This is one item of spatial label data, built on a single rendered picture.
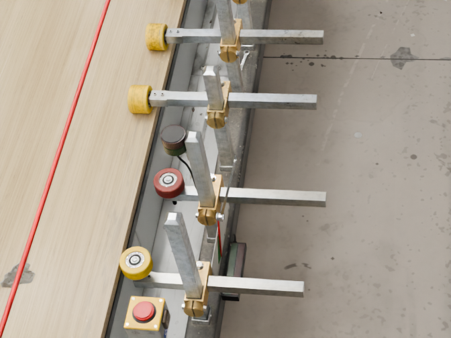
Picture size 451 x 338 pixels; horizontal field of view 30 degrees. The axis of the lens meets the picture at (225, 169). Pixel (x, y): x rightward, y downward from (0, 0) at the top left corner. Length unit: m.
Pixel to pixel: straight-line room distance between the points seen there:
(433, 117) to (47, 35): 1.61
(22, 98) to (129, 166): 0.45
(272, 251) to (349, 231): 0.30
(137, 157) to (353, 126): 1.38
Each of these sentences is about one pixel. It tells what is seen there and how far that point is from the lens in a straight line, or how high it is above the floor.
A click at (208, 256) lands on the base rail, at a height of 0.70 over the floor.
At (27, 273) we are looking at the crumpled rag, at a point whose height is 0.91.
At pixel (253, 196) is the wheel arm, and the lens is 2.22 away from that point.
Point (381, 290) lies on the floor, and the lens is 3.05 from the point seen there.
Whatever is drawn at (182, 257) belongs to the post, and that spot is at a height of 1.03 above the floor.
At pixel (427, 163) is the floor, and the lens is 3.37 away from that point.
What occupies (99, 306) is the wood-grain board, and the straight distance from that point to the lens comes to 2.07.
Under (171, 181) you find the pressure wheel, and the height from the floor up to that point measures 0.90.
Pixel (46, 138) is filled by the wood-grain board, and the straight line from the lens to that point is 2.43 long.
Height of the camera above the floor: 2.66
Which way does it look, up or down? 52 degrees down
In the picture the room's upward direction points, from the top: 11 degrees counter-clockwise
